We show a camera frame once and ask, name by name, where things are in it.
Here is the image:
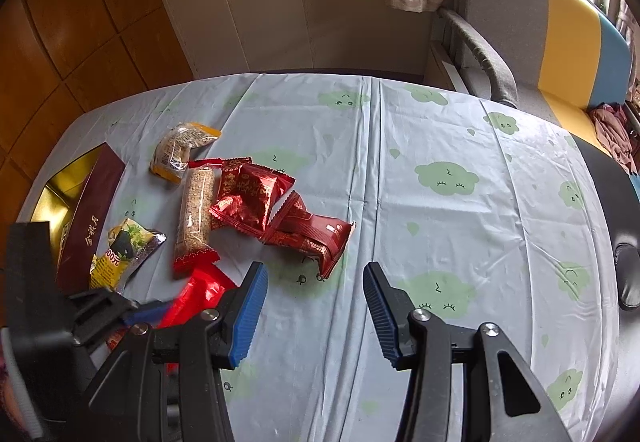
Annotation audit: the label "yellow clear sesame snack packet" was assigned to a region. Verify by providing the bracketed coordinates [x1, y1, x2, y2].
[149, 121, 222, 184]

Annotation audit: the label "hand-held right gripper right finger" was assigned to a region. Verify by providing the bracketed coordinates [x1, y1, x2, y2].
[362, 261, 573, 442]

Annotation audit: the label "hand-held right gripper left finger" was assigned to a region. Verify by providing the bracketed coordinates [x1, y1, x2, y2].
[82, 261, 269, 442]

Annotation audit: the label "long bright red snack packet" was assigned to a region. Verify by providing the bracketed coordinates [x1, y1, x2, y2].
[107, 266, 238, 373]

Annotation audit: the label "red patterned snack packet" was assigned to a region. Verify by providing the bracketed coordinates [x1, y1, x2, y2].
[219, 157, 254, 201]

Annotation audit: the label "yellow green snack packet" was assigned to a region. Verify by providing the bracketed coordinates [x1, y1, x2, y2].
[89, 217, 168, 294]

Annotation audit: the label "cereal bar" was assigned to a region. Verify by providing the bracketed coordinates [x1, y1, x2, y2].
[172, 156, 253, 280]

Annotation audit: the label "grey yellow blue sofa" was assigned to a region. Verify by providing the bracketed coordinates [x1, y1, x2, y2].
[430, 0, 640, 183]

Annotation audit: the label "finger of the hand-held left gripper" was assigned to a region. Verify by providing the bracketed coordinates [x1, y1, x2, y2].
[117, 299, 176, 328]

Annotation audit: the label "gold tin box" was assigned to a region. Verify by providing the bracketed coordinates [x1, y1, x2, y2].
[30, 143, 127, 293]

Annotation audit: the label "cloud print tablecloth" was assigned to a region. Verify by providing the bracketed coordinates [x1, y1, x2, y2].
[20, 72, 631, 442]

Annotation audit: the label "shiny red foil snack packet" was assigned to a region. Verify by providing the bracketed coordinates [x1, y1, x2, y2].
[209, 162, 296, 240]

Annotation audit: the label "pink brown clothes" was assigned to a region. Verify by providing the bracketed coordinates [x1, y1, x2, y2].
[589, 102, 640, 175]

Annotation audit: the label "dark red snack packet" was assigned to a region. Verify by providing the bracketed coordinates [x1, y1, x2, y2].
[262, 191, 357, 280]

